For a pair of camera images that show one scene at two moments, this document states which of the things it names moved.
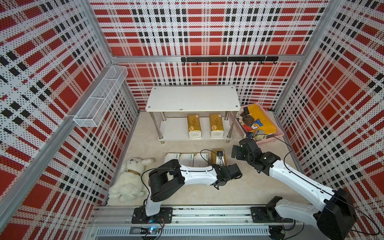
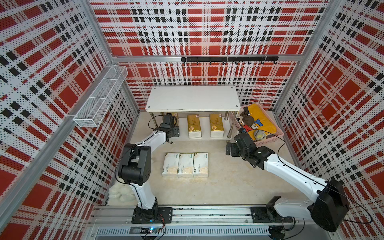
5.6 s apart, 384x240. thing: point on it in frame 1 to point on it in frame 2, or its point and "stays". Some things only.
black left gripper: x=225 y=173 to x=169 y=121
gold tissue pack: x=214 y=156 to x=175 y=114
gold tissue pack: x=217 y=129 stays
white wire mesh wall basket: x=91 y=113 stays
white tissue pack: x=199 y=161 stays
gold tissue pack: x=194 y=130 stays
